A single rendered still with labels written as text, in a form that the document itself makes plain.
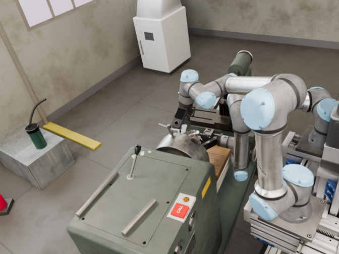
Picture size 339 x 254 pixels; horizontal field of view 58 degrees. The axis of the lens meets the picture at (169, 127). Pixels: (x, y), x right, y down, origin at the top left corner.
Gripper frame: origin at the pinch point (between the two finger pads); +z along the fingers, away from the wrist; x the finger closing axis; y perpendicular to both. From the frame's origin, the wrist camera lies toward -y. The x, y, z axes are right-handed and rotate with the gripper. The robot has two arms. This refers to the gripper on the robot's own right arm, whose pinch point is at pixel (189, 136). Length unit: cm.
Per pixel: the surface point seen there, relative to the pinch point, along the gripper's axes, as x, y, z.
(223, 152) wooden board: -19.5, 12.1, -17.4
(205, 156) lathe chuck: 5.1, -19.0, -18.2
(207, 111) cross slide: -11.6, 44.3, 6.0
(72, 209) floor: -108, -21, 131
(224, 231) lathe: -54, -24, -29
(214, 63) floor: -108, 303, 102
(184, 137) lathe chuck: 15.4, -18.0, -6.4
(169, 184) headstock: 17, -53, -15
